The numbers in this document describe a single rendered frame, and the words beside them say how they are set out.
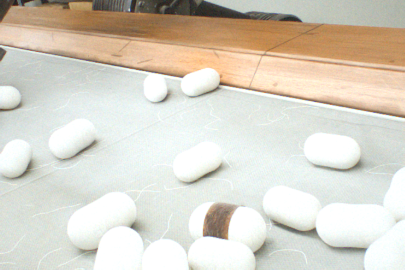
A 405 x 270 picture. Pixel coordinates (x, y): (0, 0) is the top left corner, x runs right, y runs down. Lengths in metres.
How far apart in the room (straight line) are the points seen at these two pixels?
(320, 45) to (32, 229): 0.27
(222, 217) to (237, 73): 0.23
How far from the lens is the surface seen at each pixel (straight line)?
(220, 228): 0.25
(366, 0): 2.56
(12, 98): 0.53
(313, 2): 2.70
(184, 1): 0.90
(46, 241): 0.31
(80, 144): 0.39
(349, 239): 0.25
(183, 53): 0.52
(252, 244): 0.25
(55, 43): 0.72
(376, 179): 0.31
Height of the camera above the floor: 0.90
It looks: 22 degrees down
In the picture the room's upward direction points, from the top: 11 degrees counter-clockwise
